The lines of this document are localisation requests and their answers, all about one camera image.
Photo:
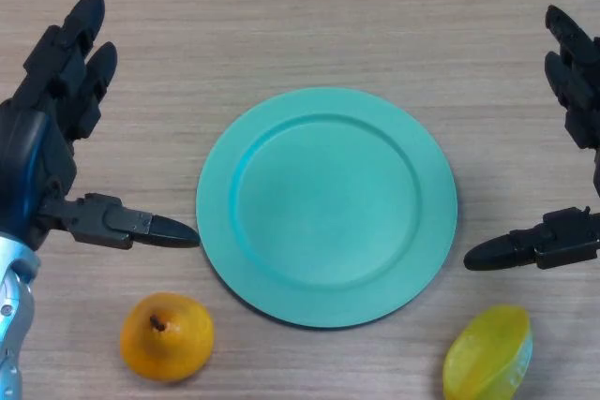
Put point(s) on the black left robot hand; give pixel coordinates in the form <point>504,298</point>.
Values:
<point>42,152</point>

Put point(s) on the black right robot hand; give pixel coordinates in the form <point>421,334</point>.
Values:
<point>576,91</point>

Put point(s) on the yellow starfruit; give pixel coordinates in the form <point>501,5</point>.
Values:
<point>487,353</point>

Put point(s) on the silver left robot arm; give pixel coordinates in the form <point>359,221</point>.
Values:
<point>16,315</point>

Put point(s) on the teal round plate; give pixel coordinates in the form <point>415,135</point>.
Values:
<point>328,212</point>

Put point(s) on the orange pear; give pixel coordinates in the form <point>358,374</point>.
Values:
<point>173,344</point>

